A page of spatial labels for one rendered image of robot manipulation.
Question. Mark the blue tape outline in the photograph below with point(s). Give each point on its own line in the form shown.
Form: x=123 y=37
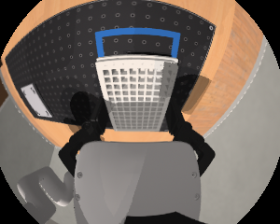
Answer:
x=136 y=31

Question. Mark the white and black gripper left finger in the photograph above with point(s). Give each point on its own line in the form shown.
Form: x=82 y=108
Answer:
x=90 y=131

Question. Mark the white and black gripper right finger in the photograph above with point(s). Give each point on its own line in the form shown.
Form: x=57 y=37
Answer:
x=182 y=131

